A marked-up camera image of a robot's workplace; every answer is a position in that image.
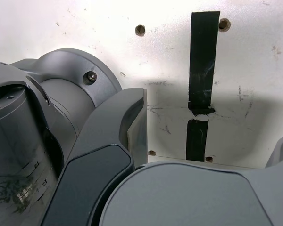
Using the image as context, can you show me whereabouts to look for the black tape strip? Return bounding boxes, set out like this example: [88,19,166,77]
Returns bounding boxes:
[185,11,221,163]

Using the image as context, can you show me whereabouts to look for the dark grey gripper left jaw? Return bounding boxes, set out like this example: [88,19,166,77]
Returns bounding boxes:
[39,87,148,226]

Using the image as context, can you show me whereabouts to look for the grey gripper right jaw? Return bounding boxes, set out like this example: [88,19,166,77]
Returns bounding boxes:
[94,126,283,226]

